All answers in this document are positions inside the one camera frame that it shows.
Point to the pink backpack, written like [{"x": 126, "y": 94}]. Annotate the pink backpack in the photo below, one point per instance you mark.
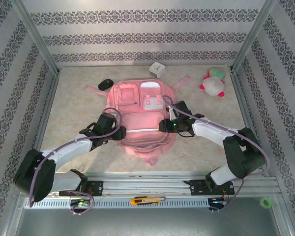
[{"x": 142, "y": 120}]

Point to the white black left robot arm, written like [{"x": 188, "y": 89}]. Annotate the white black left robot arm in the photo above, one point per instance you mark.
[{"x": 68, "y": 150}]

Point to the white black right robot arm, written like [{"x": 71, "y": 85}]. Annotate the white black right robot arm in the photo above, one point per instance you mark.
[{"x": 241, "y": 155}]

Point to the black computer mouse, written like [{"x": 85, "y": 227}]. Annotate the black computer mouse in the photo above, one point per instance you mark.
[{"x": 105, "y": 84}]

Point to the white pink plush toy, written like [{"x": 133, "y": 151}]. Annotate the white pink plush toy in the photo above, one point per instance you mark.
[{"x": 212, "y": 86}]

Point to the white cube clock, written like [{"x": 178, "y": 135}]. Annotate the white cube clock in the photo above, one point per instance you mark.
[{"x": 157, "y": 69}]

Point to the green pink plush toy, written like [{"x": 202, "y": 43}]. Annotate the green pink plush toy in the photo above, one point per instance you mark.
[{"x": 217, "y": 72}]

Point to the orange utility knife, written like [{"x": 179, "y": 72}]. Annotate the orange utility knife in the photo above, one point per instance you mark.
[{"x": 142, "y": 200}]

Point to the green tape roll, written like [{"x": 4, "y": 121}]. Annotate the green tape roll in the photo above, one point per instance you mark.
[{"x": 261, "y": 202}]

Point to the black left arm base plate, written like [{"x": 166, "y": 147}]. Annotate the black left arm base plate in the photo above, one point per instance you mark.
[{"x": 97, "y": 188}]

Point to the aluminium side rail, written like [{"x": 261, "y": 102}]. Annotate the aluminium side rail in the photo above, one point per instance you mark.
[
  {"x": 245, "y": 103},
  {"x": 47, "y": 103}
]

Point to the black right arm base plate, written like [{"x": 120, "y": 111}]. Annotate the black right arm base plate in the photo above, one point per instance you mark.
[{"x": 196, "y": 188}]

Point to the aluminium mounting rail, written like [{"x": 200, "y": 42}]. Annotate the aluminium mounting rail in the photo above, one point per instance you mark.
[{"x": 147, "y": 183}]

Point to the aluminium frame post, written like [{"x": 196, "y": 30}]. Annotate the aluminium frame post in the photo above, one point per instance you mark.
[
  {"x": 252, "y": 37},
  {"x": 37, "y": 37}
]

